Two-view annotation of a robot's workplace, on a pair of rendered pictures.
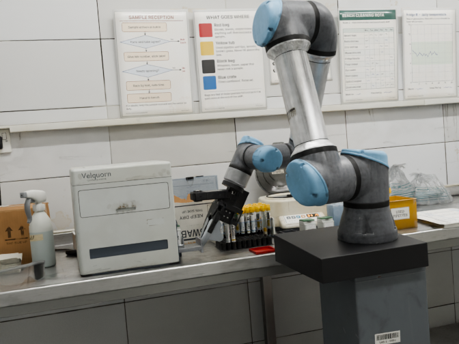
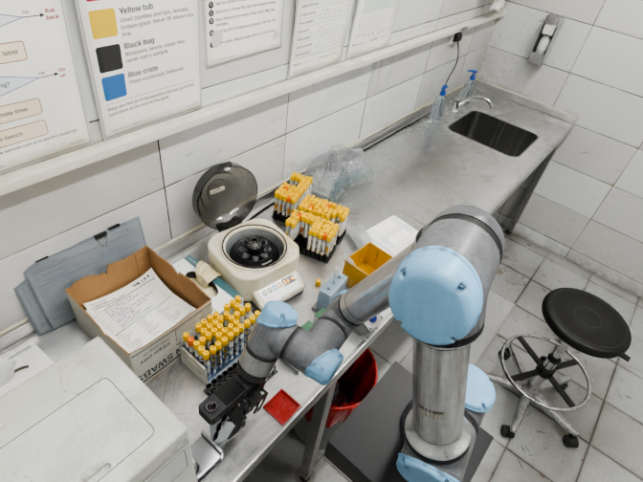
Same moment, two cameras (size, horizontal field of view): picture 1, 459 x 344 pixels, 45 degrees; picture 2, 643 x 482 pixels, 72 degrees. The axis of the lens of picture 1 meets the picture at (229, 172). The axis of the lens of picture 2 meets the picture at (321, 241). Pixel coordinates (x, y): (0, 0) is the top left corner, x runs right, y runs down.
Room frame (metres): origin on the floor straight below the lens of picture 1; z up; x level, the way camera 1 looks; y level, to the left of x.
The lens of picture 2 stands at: (1.22, 0.25, 1.93)
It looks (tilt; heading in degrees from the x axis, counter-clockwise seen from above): 41 degrees down; 321
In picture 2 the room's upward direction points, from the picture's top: 9 degrees clockwise
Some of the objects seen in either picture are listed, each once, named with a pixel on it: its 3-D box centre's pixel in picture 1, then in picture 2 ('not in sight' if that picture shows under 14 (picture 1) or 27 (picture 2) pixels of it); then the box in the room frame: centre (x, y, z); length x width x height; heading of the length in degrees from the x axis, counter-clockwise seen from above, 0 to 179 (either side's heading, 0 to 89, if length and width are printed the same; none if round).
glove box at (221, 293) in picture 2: not in sight; (205, 286); (2.08, -0.06, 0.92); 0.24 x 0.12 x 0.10; 17
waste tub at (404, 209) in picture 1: (389, 213); (370, 272); (1.90, -0.55, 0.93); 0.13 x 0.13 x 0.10; 15
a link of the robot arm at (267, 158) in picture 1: (268, 158); (317, 350); (1.61, -0.12, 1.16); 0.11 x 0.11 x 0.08; 26
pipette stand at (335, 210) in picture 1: (342, 217); (331, 294); (1.88, -0.38, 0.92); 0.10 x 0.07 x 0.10; 114
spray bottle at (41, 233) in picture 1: (38, 228); not in sight; (1.69, 0.60, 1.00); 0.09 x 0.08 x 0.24; 17
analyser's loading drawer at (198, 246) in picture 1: (167, 246); (173, 479); (1.62, 0.20, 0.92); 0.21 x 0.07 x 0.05; 107
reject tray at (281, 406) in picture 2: (263, 250); (281, 406); (1.66, -0.08, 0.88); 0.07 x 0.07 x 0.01; 17
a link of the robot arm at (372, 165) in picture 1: (363, 173); (457, 398); (1.40, -0.34, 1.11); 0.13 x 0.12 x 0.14; 116
